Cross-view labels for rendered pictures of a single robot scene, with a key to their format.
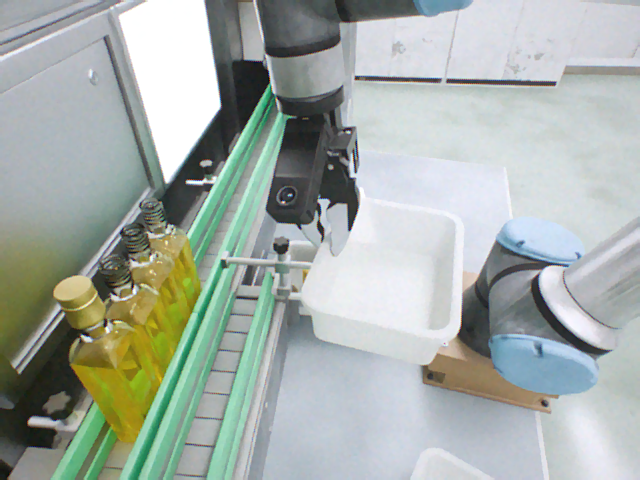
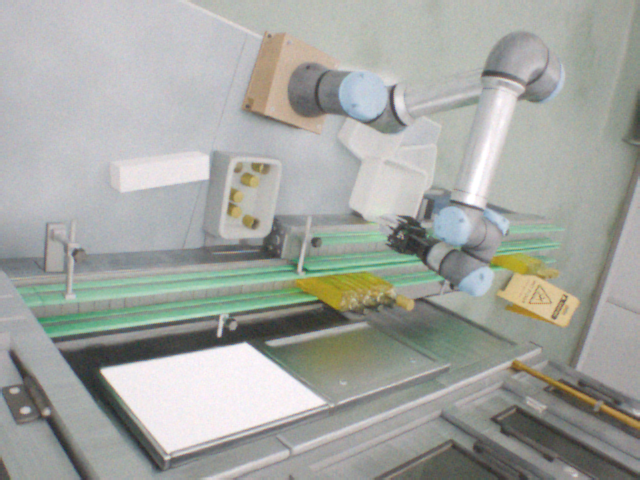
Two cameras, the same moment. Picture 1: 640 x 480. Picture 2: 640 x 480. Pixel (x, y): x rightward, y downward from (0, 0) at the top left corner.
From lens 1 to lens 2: 1.68 m
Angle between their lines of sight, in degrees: 94
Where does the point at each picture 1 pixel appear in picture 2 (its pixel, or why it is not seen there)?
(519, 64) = not seen: outside the picture
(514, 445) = not seen: hidden behind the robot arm
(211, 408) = (341, 248)
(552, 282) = (410, 120)
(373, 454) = (325, 161)
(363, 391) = (298, 165)
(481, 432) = not seen: hidden behind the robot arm
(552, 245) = (380, 98)
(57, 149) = (362, 363)
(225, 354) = (320, 251)
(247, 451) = (357, 227)
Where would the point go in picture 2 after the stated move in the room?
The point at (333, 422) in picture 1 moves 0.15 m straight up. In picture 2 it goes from (310, 182) to (343, 194)
